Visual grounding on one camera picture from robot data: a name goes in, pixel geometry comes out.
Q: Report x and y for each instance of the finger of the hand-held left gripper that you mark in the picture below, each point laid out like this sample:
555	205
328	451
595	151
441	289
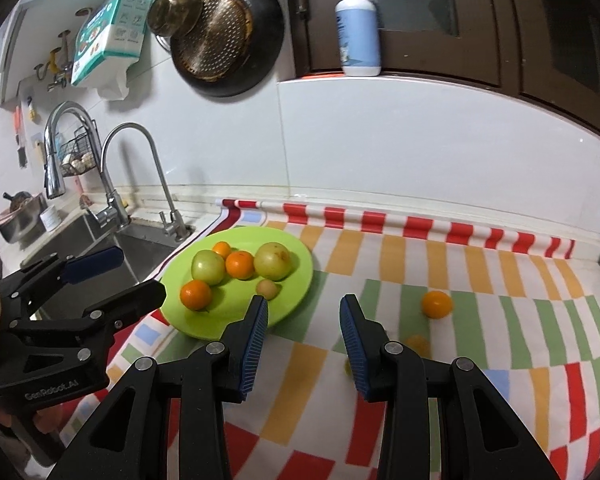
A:
95	262
130	300

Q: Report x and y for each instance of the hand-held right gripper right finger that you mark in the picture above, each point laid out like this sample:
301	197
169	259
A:
352	345

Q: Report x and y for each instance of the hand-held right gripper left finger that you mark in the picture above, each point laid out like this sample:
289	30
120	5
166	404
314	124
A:
255	345

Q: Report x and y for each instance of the small green citrus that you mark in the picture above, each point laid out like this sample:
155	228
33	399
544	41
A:
347	369

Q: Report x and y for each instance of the green plate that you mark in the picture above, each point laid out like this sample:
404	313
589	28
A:
230	310

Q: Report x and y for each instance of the brown kiwi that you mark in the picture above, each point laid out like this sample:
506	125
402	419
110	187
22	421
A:
268	288

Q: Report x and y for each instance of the green apple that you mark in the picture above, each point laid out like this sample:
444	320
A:
208	266

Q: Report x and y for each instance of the yellow-green apple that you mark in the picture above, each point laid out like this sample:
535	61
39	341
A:
273	260

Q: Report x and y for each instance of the small orange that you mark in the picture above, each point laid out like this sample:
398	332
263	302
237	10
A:
222	249

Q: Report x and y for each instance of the person's left hand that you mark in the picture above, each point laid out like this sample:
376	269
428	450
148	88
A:
0	412

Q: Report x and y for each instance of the stainless steel sink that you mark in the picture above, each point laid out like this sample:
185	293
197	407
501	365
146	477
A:
140	245

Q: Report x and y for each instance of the small white cup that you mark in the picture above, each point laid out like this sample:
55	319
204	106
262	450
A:
50	220

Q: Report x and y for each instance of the pink sponge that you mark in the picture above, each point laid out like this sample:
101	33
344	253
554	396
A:
85	200

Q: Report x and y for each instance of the metal bowl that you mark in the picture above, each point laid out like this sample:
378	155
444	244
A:
20	225

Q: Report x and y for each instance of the tall chrome pull-down faucet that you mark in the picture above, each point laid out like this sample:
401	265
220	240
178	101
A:
55	175

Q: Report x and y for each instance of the thin gooseneck faucet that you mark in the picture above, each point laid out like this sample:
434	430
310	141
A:
160	185

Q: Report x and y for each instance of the striped colourful tablecloth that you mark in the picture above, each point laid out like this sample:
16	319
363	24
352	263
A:
480	320

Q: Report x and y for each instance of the hanging red utensil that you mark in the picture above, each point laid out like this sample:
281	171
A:
19	130

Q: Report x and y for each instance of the green white paper towel pack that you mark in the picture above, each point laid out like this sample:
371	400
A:
110	25

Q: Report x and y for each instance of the perforated metal strainer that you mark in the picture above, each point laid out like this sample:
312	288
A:
215	35

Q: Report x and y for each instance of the black frying pan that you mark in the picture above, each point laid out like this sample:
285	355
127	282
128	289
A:
265	25

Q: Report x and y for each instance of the white blue pump bottle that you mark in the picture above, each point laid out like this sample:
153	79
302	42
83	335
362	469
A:
360	30

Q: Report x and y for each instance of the metal wall hook rack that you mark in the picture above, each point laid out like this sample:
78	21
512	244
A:
55	60

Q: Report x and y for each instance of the dark wooden window frame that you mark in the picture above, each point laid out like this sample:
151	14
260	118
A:
500	10

